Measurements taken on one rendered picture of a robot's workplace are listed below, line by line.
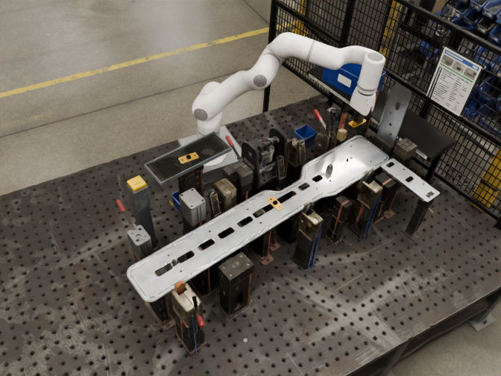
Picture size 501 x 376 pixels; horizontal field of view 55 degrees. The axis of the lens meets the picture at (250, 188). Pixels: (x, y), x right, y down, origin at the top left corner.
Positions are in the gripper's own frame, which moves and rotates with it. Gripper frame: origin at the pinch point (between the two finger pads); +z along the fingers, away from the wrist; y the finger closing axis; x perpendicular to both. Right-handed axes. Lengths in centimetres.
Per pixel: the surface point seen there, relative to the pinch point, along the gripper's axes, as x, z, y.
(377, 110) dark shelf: 39.8, 24.3, -15.9
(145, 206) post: -94, 24, -31
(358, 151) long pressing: 10.1, 27.4, -1.2
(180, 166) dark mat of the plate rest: -75, 12, -31
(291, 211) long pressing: -43, 28, 7
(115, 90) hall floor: -14, 128, -245
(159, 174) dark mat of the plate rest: -85, 12, -32
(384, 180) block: 7.3, 29.4, 18.6
